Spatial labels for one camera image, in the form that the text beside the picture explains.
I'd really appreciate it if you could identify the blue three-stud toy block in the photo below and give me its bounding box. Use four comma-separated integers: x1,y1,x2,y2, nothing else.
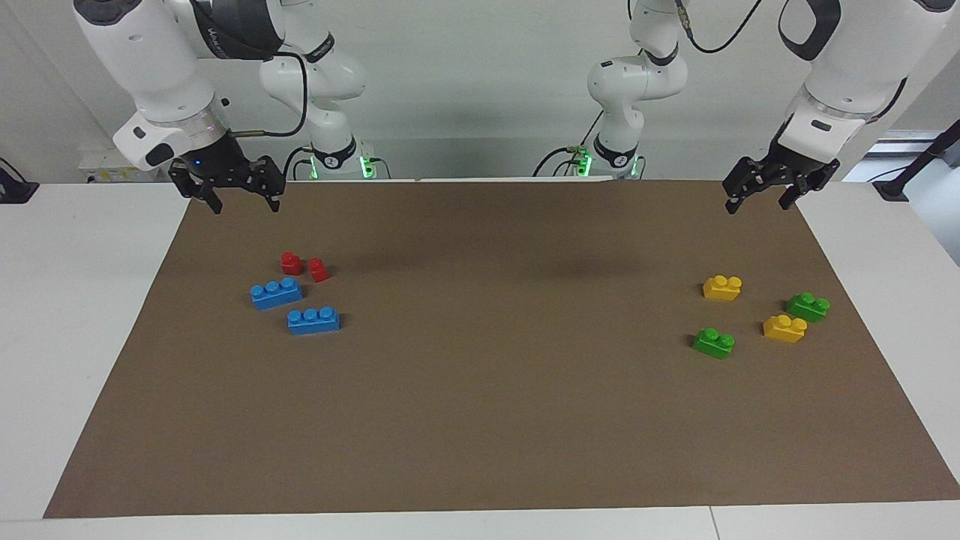
250,277,305,311
287,306,342,336

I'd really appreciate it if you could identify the green two-stud toy block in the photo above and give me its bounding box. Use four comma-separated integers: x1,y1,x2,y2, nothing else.
691,328,736,360
785,292,832,324

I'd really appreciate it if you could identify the yellow two-stud toy block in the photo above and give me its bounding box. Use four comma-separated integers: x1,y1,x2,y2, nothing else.
762,313,809,344
702,274,743,302

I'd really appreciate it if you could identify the white power strip box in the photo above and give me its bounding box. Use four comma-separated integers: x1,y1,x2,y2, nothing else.
77,145,177,185

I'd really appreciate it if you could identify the black angled stand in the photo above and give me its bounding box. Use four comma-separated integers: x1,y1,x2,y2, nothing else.
872,120,960,202

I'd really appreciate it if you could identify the black table clamp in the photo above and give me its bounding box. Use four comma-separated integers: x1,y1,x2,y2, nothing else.
0,157,40,205

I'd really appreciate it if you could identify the brown table mat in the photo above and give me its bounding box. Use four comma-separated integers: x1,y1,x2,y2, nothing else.
43,178,960,520

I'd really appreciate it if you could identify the black right base cable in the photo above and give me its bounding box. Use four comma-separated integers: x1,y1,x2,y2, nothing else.
281,145,317,182

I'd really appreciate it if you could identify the black base cable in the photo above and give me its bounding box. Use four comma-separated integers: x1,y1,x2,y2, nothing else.
532,111,605,179
281,145,317,182

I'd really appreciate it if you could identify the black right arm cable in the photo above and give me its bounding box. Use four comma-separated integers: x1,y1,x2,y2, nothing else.
228,48,311,139

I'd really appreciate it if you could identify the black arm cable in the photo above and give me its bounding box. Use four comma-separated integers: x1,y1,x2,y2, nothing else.
228,48,311,139
673,0,763,55

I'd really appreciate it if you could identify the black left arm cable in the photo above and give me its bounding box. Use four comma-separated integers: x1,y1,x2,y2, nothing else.
673,0,763,55

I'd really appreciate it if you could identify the black left base cable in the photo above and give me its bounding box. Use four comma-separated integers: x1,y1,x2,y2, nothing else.
532,111,605,179

